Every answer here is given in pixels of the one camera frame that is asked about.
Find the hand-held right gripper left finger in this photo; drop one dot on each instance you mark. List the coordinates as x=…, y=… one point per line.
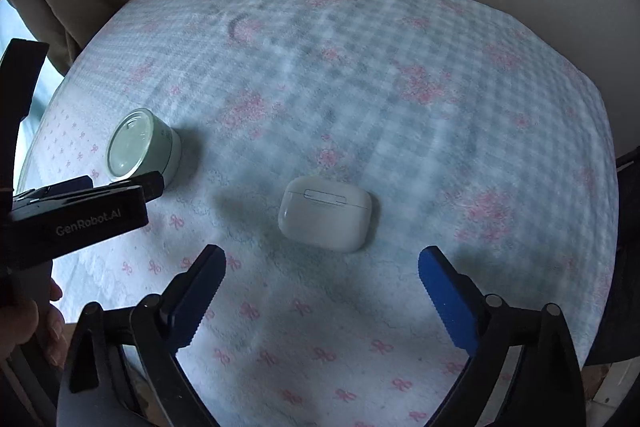
x=197, y=302

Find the person's left hand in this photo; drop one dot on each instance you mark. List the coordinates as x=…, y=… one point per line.
x=20, y=327

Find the light blue cloth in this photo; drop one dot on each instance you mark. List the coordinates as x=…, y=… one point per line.
x=14, y=19

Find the white earbuds case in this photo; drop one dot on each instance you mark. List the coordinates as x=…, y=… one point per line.
x=325, y=217

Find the pale green jar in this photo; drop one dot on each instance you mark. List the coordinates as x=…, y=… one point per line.
x=145, y=142

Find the checked floral bed sheet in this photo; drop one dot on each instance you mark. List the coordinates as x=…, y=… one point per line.
x=350, y=107

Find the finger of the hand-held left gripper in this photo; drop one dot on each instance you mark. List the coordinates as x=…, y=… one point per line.
x=75, y=184
x=152, y=184

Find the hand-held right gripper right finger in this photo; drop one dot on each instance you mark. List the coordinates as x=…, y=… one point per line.
x=447, y=302

